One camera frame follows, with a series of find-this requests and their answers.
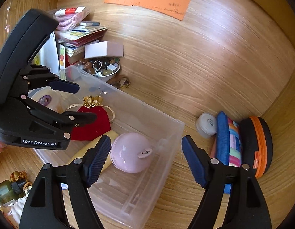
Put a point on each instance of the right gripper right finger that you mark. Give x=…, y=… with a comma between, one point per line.
x=246, y=208

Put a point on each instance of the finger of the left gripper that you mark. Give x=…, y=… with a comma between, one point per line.
x=77, y=118
x=64, y=86

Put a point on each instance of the clear tub cream contents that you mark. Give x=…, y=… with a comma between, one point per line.
x=49, y=98

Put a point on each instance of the white drawstring bag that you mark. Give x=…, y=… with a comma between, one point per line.
x=16, y=210

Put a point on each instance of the red velvet pouch gold top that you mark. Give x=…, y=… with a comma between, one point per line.
x=102, y=124

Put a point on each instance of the green glass bottle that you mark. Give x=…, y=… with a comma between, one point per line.
x=11, y=191

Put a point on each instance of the pink round compact case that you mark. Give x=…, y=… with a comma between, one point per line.
x=131, y=152

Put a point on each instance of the white file holder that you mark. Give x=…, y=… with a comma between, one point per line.
x=48, y=55

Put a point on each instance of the fruit sticker sheet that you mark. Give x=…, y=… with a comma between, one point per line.
x=61, y=56

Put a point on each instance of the white bowl of beads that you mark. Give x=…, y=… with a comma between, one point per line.
x=103, y=68

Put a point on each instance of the stack of booklets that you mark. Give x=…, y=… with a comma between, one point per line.
x=74, y=31

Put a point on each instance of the white pink rectangular box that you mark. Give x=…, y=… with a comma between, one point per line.
x=104, y=49

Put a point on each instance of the blue patchwork pouch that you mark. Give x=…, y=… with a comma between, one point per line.
x=227, y=147

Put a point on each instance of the black orange zip case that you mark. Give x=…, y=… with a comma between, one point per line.
x=257, y=144

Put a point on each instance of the clear plastic storage bin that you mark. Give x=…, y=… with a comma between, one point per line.
x=128, y=198

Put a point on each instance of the small white round container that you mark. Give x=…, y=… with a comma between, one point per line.
x=206, y=125

